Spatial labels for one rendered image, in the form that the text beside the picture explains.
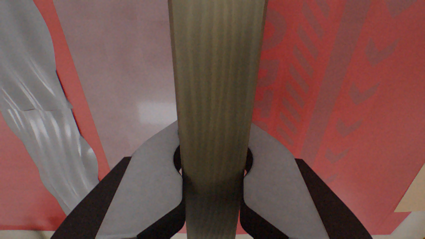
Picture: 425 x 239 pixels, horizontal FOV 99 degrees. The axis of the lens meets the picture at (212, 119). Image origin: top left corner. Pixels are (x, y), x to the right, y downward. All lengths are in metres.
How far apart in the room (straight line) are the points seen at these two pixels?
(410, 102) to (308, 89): 0.10
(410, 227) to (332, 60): 0.30
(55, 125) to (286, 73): 0.22
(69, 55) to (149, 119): 0.08
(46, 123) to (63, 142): 0.02
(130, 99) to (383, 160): 0.28
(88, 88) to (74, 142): 0.07
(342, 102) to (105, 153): 0.25
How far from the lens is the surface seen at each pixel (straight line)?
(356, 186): 0.30
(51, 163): 0.27
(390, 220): 0.38
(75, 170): 0.27
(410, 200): 0.36
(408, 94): 0.25
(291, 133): 0.20
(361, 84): 0.21
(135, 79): 0.18
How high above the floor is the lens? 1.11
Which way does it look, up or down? 62 degrees down
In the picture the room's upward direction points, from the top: 179 degrees counter-clockwise
